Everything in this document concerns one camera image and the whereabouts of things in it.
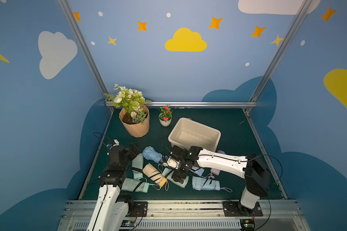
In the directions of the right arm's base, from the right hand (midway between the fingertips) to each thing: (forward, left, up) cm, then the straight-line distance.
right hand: (179, 170), depth 81 cm
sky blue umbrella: (+11, +19, -2) cm, 22 cm away
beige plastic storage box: (+30, -4, -5) cm, 31 cm away
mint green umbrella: (-9, +26, -3) cm, 27 cm away
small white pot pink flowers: (+35, +12, +6) cm, 38 cm away
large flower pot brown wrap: (+28, +30, +9) cm, 42 cm away
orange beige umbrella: (-2, +15, -4) cm, 15 cm away
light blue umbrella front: (-5, -12, -4) cm, 14 cm away
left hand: (+8, +28, +10) cm, 31 cm away
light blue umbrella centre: (+2, -11, -4) cm, 12 cm away
